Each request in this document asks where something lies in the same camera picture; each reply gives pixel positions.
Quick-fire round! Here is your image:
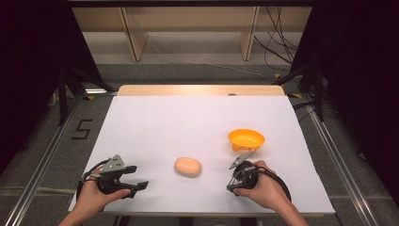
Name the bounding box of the white table sheet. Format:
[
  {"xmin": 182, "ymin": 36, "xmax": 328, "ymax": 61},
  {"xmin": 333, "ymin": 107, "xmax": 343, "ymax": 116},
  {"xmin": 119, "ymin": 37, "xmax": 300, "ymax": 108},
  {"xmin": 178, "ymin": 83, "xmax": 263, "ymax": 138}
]
[{"xmin": 68, "ymin": 95, "xmax": 337, "ymax": 215}]

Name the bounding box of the person's right hand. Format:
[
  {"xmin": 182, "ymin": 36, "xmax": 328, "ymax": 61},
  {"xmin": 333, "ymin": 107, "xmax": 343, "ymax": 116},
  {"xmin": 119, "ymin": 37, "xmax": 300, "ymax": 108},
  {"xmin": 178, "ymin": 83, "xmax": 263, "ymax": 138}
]
[{"xmin": 232, "ymin": 159, "xmax": 292, "ymax": 212}]

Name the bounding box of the aluminium floor rail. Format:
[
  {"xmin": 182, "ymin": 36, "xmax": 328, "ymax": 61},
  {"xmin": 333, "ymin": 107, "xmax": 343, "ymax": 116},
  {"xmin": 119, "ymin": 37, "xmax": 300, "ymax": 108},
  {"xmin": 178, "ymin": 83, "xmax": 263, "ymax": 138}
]
[
  {"xmin": 301, "ymin": 93, "xmax": 381, "ymax": 226},
  {"xmin": 3, "ymin": 93, "xmax": 83, "ymax": 226}
]

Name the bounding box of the orange plastic bowl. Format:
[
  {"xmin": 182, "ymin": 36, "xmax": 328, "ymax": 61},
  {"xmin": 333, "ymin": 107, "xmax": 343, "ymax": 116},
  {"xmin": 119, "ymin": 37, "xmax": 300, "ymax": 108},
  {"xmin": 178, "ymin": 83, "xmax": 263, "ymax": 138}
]
[{"xmin": 228, "ymin": 128, "xmax": 266, "ymax": 153}]

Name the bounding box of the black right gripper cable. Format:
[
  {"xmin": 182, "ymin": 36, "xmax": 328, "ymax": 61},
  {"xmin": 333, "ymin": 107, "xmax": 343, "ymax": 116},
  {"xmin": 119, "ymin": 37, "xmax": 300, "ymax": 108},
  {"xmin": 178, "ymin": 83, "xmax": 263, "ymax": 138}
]
[{"xmin": 249, "ymin": 166, "xmax": 293, "ymax": 203}]

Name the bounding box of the person's left hand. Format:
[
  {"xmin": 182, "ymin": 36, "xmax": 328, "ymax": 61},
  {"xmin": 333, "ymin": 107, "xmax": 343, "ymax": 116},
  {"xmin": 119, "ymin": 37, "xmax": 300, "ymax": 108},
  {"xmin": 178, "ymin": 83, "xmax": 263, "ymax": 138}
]
[{"xmin": 72, "ymin": 166, "xmax": 132, "ymax": 215}]

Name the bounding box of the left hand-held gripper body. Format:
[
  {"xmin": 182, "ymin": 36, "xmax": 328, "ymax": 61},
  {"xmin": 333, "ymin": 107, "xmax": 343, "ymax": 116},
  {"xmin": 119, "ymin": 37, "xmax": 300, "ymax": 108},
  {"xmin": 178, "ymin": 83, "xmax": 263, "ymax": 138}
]
[{"xmin": 82, "ymin": 153, "xmax": 139, "ymax": 195}]

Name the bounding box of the black curtain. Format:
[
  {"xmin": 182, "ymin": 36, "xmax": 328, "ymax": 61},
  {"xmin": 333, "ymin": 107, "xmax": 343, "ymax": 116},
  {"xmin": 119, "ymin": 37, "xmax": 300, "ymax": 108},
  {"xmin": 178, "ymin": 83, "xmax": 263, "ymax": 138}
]
[
  {"xmin": 289, "ymin": 0, "xmax": 399, "ymax": 202},
  {"xmin": 0, "ymin": 0, "xmax": 105, "ymax": 175}
]

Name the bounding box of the bundle of black floor cables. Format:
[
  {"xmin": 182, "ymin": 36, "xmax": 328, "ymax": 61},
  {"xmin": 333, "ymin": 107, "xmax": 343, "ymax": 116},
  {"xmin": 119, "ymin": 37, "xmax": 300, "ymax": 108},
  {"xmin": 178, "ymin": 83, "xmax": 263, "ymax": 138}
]
[{"xmin": 253, "ymin": 6, "xmax": 299, "ymax": 72}]

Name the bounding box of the black metal stand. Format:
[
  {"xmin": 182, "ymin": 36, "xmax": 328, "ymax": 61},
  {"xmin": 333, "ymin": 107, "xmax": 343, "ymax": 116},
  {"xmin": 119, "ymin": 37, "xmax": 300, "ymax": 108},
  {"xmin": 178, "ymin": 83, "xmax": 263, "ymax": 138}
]
[
  {"xmin": 56, "ymin": 66, "xmax": 118, "ymax": 127},
  {"xmin": 275, "ymin": 61, "xmax": 327, "ymax": 122}
]

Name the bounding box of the peach-coloured bread roll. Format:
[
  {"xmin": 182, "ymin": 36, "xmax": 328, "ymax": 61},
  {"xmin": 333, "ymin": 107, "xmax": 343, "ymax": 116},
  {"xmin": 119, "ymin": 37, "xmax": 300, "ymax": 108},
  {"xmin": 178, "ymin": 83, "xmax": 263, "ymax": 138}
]
[{"xmin": 173, "ymin": 156, "xmax": 202, "ymax": 179}]

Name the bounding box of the beige wooden shelf unit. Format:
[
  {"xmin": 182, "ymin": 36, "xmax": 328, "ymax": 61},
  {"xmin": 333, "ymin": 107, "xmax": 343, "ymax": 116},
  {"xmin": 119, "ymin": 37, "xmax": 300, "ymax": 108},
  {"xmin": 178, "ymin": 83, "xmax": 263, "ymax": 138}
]
[{"xmin": 71, "ymin": 7, "xmax": 313, "ymax": 62}]

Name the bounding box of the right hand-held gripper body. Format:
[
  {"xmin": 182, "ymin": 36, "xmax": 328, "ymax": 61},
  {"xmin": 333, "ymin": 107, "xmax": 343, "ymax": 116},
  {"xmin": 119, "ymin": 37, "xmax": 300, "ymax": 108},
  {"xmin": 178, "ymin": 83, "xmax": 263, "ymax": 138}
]
[{"xmin": 226, "ymin": 150, "xmax": 261, "ymax": 193}]

